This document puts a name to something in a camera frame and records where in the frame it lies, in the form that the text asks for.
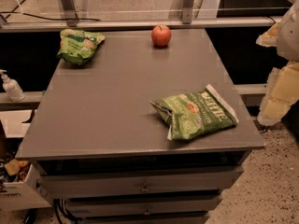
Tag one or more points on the white pump bottle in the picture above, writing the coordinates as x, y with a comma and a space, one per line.
12, 87

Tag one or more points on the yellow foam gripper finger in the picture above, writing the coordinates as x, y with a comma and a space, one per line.
282, 91
269, 38

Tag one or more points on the metal drawer handle lower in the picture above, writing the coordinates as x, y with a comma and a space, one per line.
146, 212

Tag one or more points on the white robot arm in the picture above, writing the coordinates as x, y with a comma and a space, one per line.
288, 35

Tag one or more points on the metal drawer handle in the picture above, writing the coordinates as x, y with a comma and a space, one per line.
146, 212
145, 188

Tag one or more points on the green jalapeno kettle chip bag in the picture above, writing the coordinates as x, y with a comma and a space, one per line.
194, 114

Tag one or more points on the metal drawer handle upper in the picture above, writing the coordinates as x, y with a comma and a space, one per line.
145, 188

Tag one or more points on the grey drawer cabinet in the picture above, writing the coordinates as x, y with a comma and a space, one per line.
96, 139

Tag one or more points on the red apple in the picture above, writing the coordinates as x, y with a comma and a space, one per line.
161, 35

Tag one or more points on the white cardboard box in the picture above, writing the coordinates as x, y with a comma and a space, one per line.
24, 193

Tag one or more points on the light green snack bag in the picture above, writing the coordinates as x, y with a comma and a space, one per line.
78, 46

